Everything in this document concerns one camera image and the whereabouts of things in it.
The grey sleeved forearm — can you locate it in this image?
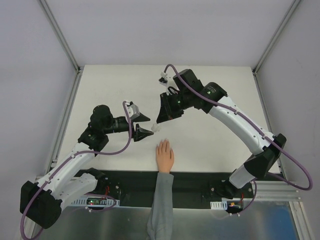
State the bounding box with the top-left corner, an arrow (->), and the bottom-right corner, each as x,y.
146,172 -> 174,240

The left white cable duct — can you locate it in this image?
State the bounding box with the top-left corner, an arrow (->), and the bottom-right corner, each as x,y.
70,196 -> 120,208

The right aluminium frame post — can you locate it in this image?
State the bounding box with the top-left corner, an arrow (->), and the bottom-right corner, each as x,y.
252,0 -> 303,76

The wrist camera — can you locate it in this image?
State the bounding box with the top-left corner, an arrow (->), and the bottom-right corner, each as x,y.
158,71 -> 179,95
123,101 -> 140,122

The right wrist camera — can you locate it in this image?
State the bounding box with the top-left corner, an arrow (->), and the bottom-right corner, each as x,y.
158,71 -> 179,95

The left aluminium frame post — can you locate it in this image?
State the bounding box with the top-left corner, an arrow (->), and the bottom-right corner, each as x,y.
37,0 -> 83,74

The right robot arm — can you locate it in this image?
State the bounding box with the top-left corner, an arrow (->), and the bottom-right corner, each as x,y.
156,69 -> 287,199

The clear nail polish bottle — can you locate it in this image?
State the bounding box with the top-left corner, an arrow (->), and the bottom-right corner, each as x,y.
151,123 -> 161,133

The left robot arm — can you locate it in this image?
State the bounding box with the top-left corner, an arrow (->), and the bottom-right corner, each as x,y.
20,101 -> 154,229

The right white cable duct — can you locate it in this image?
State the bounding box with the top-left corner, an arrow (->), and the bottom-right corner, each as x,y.
209,199 -> 244,211

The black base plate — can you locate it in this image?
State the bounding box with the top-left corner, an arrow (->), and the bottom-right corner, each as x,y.
80,168 -> 254,212

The white cable duct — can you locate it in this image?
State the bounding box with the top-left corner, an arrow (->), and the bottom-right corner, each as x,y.
209,199 -> 244,211
70,196 -> 120,208

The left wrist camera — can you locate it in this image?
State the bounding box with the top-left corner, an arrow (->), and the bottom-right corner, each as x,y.
123,101 -> 140,122

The mannequin hand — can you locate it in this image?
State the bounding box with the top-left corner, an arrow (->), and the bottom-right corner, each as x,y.
155,139 -> 175,174

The aluminium frame post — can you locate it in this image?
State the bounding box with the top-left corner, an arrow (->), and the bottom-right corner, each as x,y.
37,0 -> 83,74
252,0 -> 303,76

